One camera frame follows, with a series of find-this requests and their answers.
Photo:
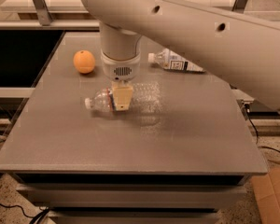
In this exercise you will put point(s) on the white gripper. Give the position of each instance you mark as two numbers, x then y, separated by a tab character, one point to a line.
121	69

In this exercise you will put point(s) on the clear bottle with white label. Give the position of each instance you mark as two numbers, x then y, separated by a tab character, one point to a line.
171	61

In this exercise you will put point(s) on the clear bottle with red label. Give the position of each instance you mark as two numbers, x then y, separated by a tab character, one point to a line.
146	98

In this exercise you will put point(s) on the brown cardboard box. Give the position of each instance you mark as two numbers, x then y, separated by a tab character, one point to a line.
267	193

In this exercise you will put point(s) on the grey drawer cabinet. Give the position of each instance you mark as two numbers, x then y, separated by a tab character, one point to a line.
100	203

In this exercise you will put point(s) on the orange fruit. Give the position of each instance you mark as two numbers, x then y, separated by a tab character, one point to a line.
84	61

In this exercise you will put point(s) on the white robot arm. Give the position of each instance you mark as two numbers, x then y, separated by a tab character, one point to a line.
239	49

